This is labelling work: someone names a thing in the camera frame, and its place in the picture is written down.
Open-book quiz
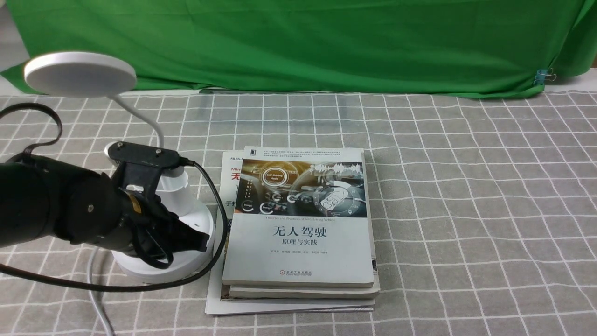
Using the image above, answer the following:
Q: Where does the middle book under textbook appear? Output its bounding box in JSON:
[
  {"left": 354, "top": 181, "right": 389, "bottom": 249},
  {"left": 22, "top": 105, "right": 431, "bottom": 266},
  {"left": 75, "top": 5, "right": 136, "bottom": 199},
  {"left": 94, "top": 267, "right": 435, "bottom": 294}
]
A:
[{"left": 228, "top": 149, "right": 381, "bottom": 299}]

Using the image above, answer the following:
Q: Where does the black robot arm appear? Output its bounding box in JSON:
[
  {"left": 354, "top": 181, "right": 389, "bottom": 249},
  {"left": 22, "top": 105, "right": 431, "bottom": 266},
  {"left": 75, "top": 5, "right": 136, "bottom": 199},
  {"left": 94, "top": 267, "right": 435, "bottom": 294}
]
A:
[{"left": 0, "top": 154, "right": 210, "bottom": 269}]

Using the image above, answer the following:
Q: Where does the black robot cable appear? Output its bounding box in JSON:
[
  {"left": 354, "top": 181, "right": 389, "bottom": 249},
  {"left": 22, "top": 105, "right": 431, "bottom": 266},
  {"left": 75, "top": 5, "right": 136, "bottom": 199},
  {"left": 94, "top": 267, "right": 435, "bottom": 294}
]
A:
[{"left": 0, "top": 103, "right": 229, "bottom": 293}]

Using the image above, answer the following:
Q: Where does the top self-driving textbook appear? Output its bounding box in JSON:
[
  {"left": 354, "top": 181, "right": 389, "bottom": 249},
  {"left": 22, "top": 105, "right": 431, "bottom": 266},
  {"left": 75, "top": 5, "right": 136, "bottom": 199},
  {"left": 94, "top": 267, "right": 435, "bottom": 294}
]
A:
[{"left": 222, "top": 146, "right": 375, "bottom": 287}]

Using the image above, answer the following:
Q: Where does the white lamp power cable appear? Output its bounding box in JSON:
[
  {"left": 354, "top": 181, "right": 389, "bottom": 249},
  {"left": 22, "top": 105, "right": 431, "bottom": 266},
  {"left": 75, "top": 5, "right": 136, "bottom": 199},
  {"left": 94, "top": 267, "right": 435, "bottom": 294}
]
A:
[{"left": 87, "top": 246, "right": 116, "bottom": 336}]

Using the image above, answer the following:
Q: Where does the grey checkered tablecloth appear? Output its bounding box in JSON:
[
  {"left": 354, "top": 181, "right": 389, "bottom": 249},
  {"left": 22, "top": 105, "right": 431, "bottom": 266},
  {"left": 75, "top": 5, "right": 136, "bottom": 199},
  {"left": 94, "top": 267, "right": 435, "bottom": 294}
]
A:
[{"left": 0, "top": 91, "right": 597, "bottom": 336}]

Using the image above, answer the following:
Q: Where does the green backdrop cloth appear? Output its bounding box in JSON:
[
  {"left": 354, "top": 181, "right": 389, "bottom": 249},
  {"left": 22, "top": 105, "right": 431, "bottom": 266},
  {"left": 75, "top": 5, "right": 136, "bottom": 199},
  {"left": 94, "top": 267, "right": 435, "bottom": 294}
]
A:
[{"left": 6, "top": 0, "right": 596, "bottom": 98}]

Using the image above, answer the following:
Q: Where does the blue binder clip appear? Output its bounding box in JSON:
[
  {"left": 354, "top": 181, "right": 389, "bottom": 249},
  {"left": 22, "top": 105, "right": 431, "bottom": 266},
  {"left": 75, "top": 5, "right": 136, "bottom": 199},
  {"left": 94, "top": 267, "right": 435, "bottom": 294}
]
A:
[{"left": 533, "top": 68, "right": 558, "bottom": 86}]

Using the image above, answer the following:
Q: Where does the bottom white magazine book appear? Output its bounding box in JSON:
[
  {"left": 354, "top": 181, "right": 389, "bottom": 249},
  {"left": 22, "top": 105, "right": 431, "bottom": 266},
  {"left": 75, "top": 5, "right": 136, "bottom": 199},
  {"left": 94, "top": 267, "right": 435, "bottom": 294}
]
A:
[{"left": 205, "top": 151, "right": 375, "bottom": 315}]

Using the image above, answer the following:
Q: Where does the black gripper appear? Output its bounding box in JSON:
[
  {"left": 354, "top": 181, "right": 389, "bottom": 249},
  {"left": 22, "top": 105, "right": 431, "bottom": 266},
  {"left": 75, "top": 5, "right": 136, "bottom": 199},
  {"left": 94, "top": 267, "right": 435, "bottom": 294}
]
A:
[{"left": 111, "top": 187, "right": 210, "bottom": 269}]

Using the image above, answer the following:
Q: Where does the white desk lamp with socket base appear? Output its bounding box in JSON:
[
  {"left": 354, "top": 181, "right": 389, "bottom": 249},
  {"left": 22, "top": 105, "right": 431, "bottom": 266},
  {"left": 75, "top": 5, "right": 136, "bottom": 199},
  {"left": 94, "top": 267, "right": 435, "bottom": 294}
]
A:
[{"left": 24, "top": 51, "right": 215, "bottom": 284}]

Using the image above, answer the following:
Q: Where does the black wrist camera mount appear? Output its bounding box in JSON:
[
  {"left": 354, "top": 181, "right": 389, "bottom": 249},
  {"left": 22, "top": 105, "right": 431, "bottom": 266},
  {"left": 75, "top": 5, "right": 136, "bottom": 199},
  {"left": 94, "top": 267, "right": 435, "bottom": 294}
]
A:
[{"left": 106, "top": 141, "right": 191, "bottom": 203}]

